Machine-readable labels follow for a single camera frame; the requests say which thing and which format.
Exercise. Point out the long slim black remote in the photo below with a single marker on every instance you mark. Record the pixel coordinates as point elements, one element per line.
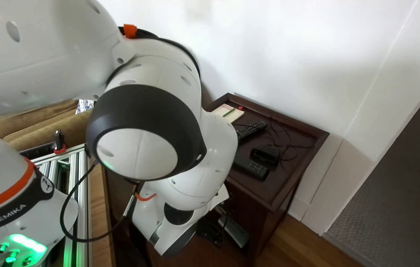
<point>252,167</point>

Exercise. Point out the aluminium profile frame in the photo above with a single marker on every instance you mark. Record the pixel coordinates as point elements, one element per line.
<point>82,207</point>

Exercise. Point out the black remote with buttons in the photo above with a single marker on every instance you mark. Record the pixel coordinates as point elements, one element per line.
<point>252,129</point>

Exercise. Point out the black red clamp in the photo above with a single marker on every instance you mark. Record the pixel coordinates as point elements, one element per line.
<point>59,141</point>

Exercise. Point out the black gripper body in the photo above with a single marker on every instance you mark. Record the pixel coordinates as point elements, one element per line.
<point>213,228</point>

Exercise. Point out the dark wooden end table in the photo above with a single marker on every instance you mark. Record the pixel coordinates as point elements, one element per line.
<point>293,142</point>

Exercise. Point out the white notepad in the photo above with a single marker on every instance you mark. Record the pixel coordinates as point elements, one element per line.
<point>229,112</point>

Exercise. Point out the green pen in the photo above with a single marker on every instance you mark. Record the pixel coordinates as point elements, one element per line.
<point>229,112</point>

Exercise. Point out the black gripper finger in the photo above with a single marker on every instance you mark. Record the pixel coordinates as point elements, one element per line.
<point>238,233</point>

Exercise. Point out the light wooden board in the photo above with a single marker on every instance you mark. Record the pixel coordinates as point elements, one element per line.
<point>100,216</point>

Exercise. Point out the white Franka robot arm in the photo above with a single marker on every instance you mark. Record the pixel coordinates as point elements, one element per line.
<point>32,49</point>

